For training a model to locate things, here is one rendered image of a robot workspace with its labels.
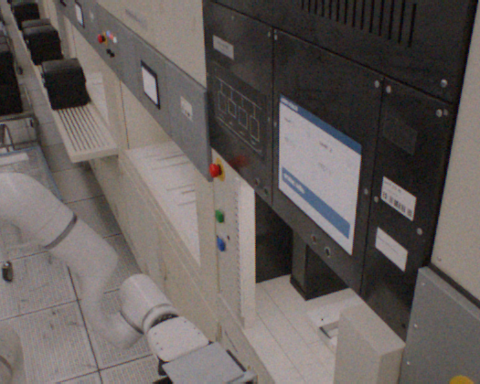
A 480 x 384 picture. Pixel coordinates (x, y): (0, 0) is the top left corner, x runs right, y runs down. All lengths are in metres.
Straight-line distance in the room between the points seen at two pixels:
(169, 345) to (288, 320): 0.73
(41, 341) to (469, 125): 2.71
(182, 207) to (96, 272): 1.31
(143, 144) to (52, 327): 1.11
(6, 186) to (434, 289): 0.75
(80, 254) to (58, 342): 2.03
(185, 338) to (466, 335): 0.54
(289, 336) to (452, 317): 0.96
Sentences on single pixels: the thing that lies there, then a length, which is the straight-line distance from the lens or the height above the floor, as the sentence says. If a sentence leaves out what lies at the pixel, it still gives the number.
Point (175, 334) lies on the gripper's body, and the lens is 1.15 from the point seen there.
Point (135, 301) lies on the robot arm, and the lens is 1.23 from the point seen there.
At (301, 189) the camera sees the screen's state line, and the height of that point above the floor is 1.51.
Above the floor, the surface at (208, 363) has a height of 1.28.
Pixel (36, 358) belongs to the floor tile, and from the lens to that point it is 3.10.
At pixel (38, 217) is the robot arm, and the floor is 1.53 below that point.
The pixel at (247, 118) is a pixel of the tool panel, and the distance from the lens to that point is 1.32.
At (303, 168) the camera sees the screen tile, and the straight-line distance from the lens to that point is 1.12.
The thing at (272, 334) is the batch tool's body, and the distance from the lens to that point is 1.75.
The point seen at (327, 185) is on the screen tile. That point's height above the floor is 1.57.
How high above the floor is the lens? 2.05
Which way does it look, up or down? 32 degrees down
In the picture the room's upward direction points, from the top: 3 degrees counter-clockwise
